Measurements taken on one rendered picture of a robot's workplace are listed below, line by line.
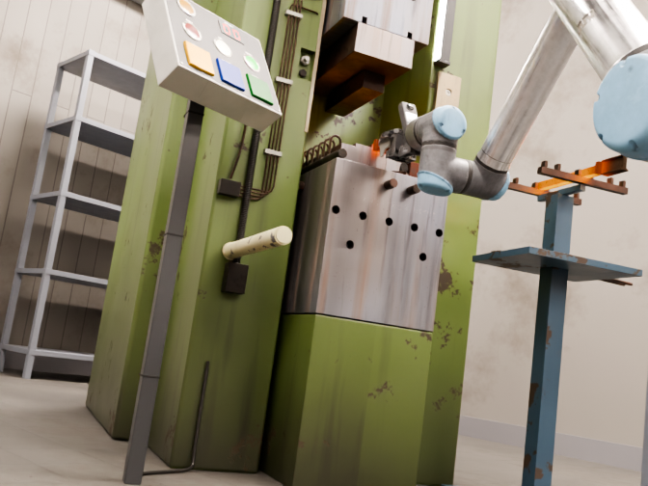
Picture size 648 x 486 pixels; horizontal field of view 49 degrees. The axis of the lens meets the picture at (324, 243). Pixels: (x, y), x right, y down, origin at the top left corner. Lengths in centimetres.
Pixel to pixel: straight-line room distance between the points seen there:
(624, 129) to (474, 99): 146
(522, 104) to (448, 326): 89
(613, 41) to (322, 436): 123
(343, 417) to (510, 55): 355
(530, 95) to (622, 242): 264
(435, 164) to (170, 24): 72
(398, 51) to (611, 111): 121
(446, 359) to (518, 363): 213
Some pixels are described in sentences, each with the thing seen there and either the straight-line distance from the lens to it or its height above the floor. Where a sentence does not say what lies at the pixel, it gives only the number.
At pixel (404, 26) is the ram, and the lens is 233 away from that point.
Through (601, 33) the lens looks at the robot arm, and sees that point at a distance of 133.
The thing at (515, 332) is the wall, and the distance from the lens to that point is 453.
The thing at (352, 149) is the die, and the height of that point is 97.
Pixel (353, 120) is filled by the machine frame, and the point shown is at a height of 124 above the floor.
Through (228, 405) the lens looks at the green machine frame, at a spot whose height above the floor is 18.
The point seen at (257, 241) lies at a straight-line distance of 178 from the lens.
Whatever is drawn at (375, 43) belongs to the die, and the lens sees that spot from 226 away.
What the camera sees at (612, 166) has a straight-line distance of 219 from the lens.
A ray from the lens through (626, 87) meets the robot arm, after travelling 117.
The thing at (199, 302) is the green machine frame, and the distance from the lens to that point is 206.
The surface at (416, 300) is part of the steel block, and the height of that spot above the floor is 55.
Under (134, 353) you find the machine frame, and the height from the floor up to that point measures 28.
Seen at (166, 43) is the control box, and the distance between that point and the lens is 177.
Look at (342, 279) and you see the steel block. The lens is 199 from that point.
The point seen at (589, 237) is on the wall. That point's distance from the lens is 442.
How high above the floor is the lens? 35
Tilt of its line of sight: 9 degrees up
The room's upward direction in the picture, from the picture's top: 8 degrees clockwise
